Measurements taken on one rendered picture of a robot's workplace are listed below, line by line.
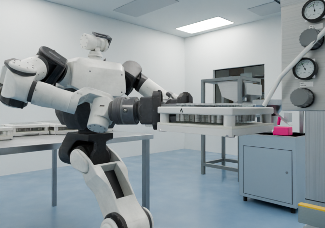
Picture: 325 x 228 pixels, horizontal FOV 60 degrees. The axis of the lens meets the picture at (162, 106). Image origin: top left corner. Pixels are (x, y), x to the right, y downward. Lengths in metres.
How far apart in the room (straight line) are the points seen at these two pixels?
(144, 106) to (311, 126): 0.47
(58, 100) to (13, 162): 4.27
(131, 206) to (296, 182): 2.20
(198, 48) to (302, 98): 6.77
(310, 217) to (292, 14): 0.36
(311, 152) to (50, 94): 0.76
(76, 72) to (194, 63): 6.20
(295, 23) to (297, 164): 2.60
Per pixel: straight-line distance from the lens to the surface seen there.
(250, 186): 3.33
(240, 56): 6.53
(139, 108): 0.86
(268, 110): 0.86
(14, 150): 1.53
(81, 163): 1.24
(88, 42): 1.27
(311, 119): 0.87
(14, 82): 0.90
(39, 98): 0.89
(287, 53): 0.56
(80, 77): 1.18
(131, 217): 1.14
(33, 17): 5.37
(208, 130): 0.71
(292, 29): 0.57
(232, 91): 4.27
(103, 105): 0.90
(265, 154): 3.18
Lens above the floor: 1.03
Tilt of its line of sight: 1 degrees up
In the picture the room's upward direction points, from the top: straight up
